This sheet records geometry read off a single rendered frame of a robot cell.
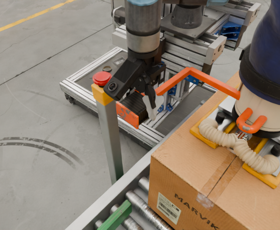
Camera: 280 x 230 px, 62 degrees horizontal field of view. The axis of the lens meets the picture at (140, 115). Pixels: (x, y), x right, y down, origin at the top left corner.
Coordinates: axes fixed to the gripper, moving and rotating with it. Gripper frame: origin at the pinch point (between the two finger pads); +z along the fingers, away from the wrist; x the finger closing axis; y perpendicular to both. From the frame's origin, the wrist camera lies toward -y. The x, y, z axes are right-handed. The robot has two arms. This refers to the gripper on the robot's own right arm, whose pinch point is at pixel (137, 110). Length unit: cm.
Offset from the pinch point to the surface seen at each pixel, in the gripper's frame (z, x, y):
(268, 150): 10.3, -33.6, 21.8
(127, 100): -2.8, 2.9, -1.2
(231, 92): -0.9, -16.5, 24.6
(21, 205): 108, 68, -44
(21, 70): 108, 208, 30
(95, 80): 4.1, 23.7, 3.3
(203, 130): 5.2, -16.6, 10.9
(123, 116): 0.5, 1.6, -4.0
